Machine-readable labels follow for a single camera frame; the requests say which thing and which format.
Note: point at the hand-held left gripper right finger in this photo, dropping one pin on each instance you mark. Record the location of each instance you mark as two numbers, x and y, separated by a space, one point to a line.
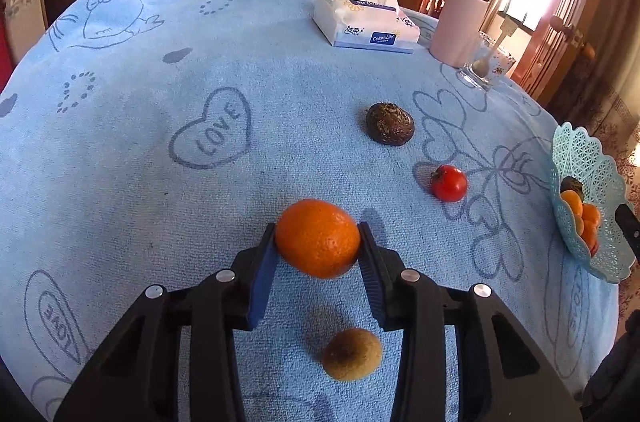
372 277

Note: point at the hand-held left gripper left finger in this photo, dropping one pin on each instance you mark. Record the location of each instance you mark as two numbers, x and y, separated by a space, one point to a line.
262 284

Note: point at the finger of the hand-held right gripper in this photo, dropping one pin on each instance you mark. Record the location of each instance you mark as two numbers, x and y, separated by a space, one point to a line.
629 229

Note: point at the small orange mandarin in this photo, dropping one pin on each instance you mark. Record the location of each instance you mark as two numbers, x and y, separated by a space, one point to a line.
591 215
573 205

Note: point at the smooth large orange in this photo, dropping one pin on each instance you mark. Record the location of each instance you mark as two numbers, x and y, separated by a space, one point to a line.
589 236

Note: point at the teal plastic lattice basket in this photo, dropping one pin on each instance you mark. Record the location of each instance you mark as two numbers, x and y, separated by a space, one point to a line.
607 182

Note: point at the large textured mandarin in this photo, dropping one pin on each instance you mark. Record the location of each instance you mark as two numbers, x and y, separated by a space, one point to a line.
317 238

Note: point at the dark brown wrinkled fruit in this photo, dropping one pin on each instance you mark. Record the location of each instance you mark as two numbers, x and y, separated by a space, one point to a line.
571 185
390 124

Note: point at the brown kiwi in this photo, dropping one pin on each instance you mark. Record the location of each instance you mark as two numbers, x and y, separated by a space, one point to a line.
352 354

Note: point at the small red tomato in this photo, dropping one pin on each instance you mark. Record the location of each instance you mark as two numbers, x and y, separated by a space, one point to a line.
449 183

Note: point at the light blue printed blanket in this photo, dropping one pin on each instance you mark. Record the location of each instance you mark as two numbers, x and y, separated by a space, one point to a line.
175 182

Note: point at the dark cloth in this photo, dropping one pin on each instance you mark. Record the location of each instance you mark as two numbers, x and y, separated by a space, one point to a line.
612 382

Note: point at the clear drinking glass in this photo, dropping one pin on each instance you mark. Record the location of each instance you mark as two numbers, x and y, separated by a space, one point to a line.
487 62

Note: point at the white tissue pack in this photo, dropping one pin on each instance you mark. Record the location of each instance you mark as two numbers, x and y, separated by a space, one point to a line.
365 25

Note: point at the pink thermos bottle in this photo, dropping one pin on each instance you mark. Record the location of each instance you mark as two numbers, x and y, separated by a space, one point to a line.
460 17

